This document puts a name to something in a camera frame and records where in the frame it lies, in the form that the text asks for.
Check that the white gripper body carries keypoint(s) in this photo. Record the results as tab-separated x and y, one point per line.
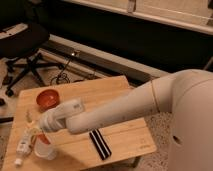
54	119

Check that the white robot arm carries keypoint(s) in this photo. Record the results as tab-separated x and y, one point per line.
187	95

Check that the white ceramic cup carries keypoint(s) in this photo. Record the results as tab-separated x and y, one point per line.
44	151

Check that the red-brown bowl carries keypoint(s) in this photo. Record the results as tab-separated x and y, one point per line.
47	99

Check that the black white striped block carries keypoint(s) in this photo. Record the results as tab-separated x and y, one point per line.
100	144

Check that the white squeeze bottle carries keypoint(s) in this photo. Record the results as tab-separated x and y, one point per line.
24	147

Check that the black office chair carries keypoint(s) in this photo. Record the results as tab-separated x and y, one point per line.
20	44

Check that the metal rail beam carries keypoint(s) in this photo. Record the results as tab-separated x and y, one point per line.
107	60

